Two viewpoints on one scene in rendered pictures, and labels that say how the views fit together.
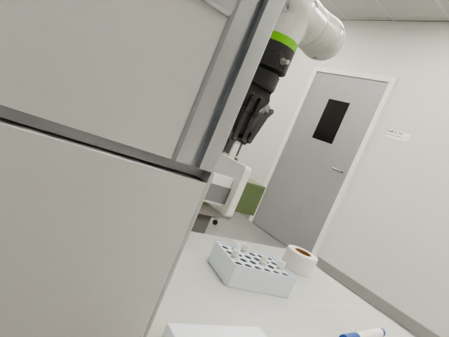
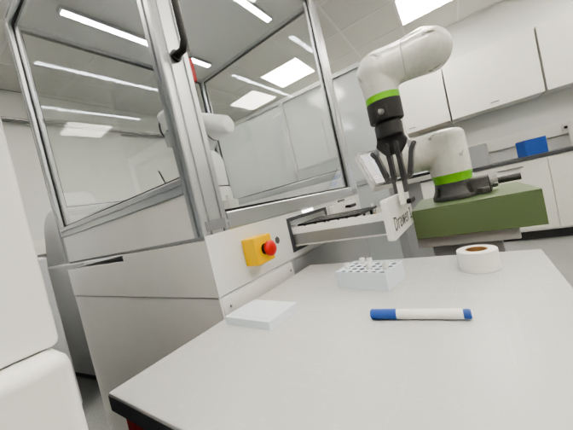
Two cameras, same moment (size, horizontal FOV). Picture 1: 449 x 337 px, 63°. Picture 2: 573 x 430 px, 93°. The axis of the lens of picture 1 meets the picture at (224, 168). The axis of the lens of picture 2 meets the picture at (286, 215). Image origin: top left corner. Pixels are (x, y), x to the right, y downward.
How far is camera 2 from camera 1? 0.70 m
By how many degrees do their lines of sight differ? 72
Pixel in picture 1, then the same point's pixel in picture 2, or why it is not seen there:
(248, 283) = (350, 283)
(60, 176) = (180, 253)
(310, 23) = (383, 70)
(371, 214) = not seen: outside the picture
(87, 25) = (169, 219)
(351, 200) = not seen: outside the picture
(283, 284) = (377, 280)
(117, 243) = (196, 266)
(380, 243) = not seen: outside the picture
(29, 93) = (170, 238)
